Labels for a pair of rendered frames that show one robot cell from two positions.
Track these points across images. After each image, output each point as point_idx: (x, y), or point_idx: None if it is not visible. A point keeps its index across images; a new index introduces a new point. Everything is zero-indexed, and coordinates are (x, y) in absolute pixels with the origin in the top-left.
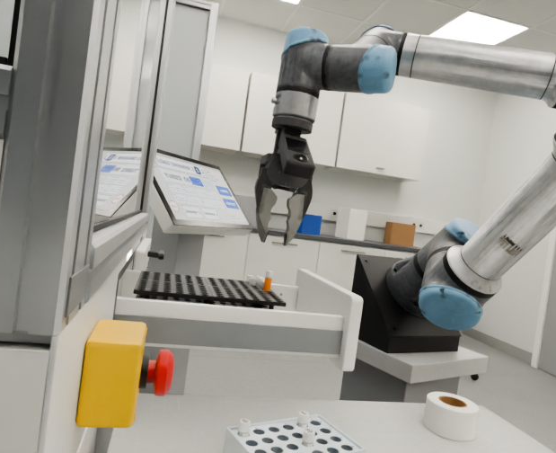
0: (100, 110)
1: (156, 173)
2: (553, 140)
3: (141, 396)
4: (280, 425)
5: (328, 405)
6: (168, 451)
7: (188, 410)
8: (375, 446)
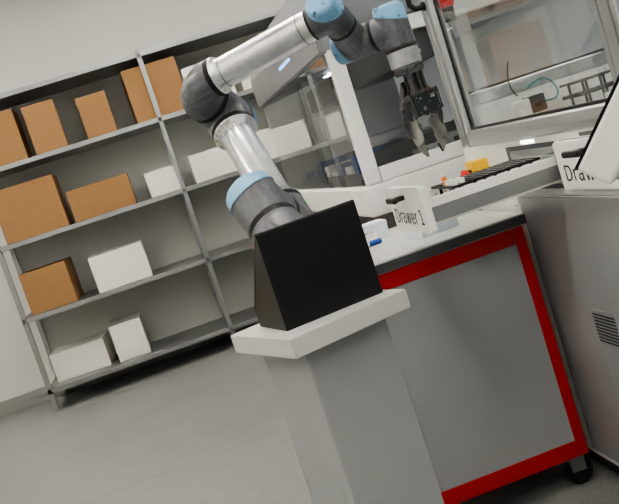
0: (453, 102)
1: None
2: (254, 119)
3: (512, 215)
4: None
5: (415, 248)
6: (480, 218)
7: (485, 222)
8: (396, 248)
